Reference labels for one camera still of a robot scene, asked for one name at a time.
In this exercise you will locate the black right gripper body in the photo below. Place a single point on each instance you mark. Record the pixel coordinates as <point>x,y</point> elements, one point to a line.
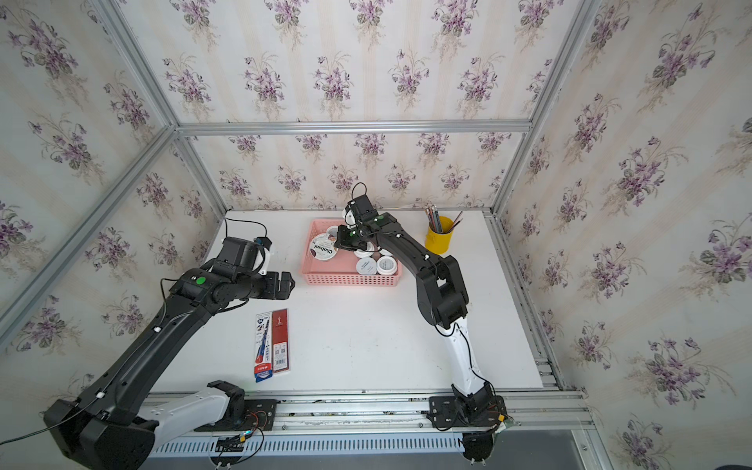
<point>348,238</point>

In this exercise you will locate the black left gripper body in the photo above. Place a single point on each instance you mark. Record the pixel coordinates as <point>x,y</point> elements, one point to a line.
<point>269,288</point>

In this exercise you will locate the wide Chobani yogurt cup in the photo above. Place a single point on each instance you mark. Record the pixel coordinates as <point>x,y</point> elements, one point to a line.
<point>323,247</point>

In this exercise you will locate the pink plastic basket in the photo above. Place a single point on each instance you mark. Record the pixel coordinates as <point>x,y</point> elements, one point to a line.
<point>341,271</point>

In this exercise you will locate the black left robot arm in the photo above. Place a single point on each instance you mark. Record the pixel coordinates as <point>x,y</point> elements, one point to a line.
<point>105,428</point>

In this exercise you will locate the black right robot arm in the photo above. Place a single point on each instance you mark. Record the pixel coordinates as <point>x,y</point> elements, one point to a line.
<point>442,300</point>

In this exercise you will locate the red pencil box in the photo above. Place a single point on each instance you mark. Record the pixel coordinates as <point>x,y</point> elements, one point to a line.
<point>280,341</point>

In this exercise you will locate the pencils in cup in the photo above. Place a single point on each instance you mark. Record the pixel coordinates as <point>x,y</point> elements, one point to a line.
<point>436,221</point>

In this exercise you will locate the yellow pencil cup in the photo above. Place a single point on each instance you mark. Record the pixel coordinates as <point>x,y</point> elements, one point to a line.
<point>439,242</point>

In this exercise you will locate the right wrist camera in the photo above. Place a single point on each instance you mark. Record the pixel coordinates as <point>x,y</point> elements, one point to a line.
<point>360,210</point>

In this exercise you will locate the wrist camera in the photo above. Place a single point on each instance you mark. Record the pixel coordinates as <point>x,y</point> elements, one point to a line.
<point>243,257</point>
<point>360,210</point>

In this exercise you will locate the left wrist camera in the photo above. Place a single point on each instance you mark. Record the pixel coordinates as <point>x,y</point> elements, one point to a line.
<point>243,257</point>

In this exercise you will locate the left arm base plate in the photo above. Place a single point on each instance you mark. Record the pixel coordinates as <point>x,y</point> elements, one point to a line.
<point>241,413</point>

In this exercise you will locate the aluminium mounting rail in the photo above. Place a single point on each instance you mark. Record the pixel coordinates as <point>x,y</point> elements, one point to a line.
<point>372,413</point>

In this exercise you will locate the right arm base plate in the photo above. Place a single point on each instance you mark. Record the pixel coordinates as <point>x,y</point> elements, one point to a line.
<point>483,409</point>

